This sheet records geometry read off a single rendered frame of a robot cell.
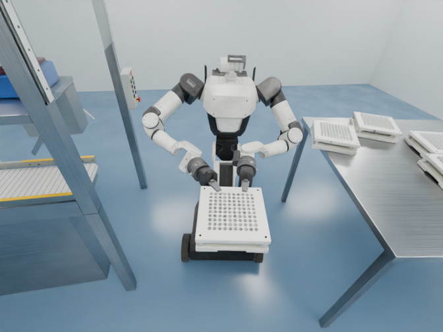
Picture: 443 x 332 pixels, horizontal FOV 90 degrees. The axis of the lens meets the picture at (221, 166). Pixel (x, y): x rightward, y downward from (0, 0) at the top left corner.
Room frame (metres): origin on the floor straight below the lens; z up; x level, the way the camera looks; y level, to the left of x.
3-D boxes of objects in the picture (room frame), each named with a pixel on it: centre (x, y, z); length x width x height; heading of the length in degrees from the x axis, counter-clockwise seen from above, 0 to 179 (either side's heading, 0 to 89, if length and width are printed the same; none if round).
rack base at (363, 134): (1.35, -1.01, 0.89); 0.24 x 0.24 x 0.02; 74
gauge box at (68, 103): (0.89, 0.77, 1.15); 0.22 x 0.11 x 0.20; 102
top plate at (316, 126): (1.19, -0.68, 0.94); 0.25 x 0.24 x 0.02; 165
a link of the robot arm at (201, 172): (0.71, 0.07, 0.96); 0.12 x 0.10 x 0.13; 34
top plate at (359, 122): (1.35, -1.01, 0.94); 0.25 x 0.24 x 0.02; 164
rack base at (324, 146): (1.19, -0.68, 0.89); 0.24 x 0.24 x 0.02; 75
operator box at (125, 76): (1.65, 0.72, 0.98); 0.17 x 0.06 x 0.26; 12
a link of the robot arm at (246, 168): (0.73, -0.11, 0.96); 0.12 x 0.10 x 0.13; 174
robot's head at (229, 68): (1.14, -0.02, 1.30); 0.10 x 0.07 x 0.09; 92
